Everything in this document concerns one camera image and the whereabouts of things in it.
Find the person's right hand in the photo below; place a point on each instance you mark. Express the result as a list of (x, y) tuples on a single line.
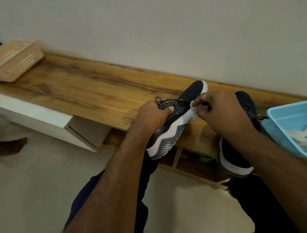
[(223, 112)]

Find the person's left hand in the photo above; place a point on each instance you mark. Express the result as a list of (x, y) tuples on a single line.
[(150, 117)]

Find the white wipe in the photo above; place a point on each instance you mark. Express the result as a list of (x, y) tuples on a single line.
[(193, 106)]

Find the used wipe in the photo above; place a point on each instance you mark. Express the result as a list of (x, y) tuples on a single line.
[(297, 139)]

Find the person's right forearm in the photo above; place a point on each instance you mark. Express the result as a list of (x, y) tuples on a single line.
[(278, 168)]

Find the person's left forearm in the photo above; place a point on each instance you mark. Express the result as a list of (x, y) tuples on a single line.
[(112, 187)]

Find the green ball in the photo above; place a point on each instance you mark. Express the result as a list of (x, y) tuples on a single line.
[(205, 158)]

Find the blue plastic basket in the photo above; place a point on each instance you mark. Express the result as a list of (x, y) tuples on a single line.
[(283, 117)]

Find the wooden table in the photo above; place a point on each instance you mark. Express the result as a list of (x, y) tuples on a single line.
[(84, 86)]

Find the white drawer unit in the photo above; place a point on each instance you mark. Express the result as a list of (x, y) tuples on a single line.
[(33, 112)]

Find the beige perforated basket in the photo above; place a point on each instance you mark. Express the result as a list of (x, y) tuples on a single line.
[(19, 60)]

